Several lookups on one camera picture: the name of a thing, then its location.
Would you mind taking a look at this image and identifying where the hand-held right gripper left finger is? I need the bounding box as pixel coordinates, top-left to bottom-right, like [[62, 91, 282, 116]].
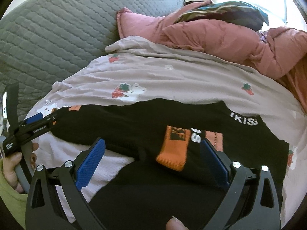
[[25, 138, 106, 230]]

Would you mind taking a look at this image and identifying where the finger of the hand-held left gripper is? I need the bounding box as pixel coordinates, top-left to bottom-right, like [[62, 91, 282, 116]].
[[25, 112, 44, 126], [18, 114, 58, 140]]

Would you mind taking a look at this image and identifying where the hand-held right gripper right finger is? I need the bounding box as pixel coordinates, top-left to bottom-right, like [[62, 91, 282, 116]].
[[200, 138, 281, 230]]

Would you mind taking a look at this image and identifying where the black garment with orange patches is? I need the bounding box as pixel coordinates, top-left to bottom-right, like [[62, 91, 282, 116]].
[[51, 98, 290, 230]]

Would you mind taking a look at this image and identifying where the person's left forearm green sleeve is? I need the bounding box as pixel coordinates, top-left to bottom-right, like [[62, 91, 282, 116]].
[[0, 159, 33, 224]]

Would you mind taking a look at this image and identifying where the person's left hand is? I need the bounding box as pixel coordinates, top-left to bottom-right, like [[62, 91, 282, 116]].
[[0, 142, 39, 194]]

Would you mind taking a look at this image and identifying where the person's right hand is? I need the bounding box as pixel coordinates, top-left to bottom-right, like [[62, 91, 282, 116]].
[[166, 216, 191, 230]]

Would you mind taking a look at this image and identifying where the strawberry printed blanket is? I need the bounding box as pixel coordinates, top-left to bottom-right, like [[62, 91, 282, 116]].
[[24, 35, 307, 224]]

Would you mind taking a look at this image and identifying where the grey quilted mattress pad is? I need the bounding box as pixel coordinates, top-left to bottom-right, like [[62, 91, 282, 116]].
[[0, 0, 186, 125]]

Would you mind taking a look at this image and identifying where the pink duvet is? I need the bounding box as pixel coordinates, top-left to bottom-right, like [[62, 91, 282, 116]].
[[116, 0, 307, 115]]

